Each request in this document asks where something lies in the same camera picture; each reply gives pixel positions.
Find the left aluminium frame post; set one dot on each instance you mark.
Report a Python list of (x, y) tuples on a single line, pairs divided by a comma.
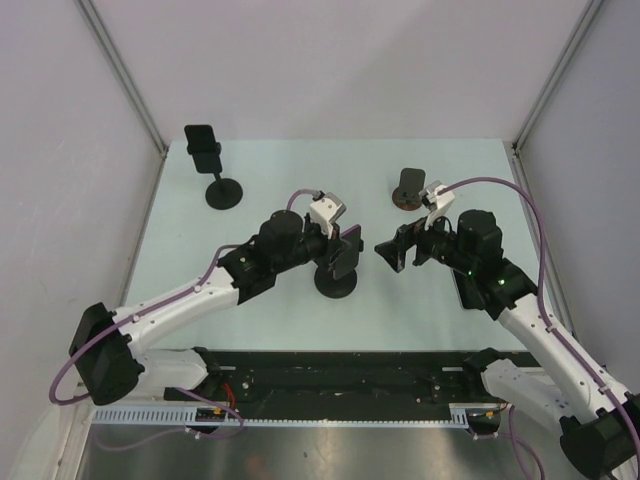
[(114, 59)]

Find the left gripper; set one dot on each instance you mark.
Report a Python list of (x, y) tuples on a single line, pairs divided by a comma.
[(328, 248)]

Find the right aluminium frame post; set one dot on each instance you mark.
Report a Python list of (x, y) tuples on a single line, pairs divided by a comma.
[(577, 37)]

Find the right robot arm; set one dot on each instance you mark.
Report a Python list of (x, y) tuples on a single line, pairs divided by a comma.
[(595, 417)]

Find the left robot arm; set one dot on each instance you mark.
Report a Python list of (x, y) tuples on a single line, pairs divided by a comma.
[(115, 352)]

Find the brown-based phone stand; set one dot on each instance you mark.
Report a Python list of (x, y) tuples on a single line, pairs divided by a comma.
[(406, 196)]

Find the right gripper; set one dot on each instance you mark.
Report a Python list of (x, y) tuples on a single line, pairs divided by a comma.
[(408, 235)]

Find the white cable duct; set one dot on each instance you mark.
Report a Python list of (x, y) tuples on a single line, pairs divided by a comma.
[(454, 415)]

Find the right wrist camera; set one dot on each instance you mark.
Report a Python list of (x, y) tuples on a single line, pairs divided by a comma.
[(437, 199)]

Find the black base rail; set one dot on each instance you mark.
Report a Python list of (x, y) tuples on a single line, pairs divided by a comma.
[(333, 382)]

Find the purple-edged phone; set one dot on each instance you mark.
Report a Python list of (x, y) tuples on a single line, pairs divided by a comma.
[(347, 256)]

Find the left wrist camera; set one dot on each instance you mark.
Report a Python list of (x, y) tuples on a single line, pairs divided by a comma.
[(325, 210)]

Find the aluminium frame post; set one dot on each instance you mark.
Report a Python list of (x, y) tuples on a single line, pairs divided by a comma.
[(114, 59), (577, 37)]

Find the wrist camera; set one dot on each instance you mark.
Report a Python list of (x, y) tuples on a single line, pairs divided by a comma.
[(325, 210), (437, 199)]

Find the black phone stand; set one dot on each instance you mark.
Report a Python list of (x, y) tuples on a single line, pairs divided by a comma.
[(334, 289), (223, 193)]

